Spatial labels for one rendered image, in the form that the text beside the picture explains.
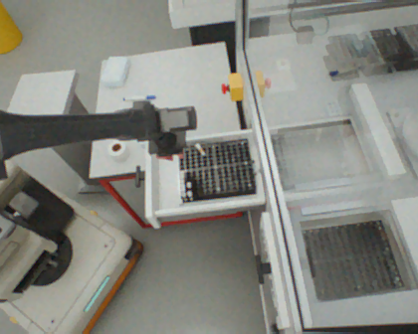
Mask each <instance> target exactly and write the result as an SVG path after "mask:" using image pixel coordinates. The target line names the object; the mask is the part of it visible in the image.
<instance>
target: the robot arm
mask: <svg viewBox="0 0 418 334"><path fill-rule="evenodd" d="M132 104H133V106H132V107H130V108H124V109H121V110H115V111H114V112H113V113H84V114H36V115H33V114H18V113H14V112H12V113H10V112H7V111H3V110H2V109H0V180H2V181H4V180H7V179H9V178H8V174H7V168H6V164H5V161H6V160H9V159H11V158H12V157H15V156H17V155H20V154H22V153H24V152H29V151H31V150H38V149H46V148H50V147H61V146H66V145H71V144H81V143H87V142H93V141H103V140H108V139H114V140H119V141H126V140H137V142H142V141H148V154H149V155H150V156H151V154H155V153H156V158H157V159H162V160H168V161H173V155H177V156H178V157H179V158H182V159H184V149H185V150H186V149H187V143H186V137H185V135H186V131H189V130H195V129H197V125H198V121H197V114H196V111H195V107H194V106H182V107H176V108H170V109H169V108H168V107H164V108H159V107H156V106H154V104H151V101H148V100H141V101H135V102H133V103H132Z"/></svg>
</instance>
